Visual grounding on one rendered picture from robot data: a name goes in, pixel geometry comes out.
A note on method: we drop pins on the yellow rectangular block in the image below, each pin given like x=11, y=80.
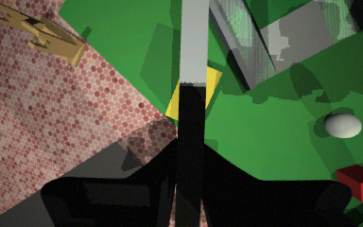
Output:
x=213, y=77

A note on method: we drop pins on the red block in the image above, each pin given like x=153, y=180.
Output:
x=353, y=177

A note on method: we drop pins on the white ball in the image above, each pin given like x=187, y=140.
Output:
x=342, y=125

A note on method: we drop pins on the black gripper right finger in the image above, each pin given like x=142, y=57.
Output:
x=233, y=198

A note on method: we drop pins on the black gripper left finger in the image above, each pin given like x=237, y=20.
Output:
x=144, y=199

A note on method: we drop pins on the green mat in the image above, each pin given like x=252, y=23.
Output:
x=274, y=131

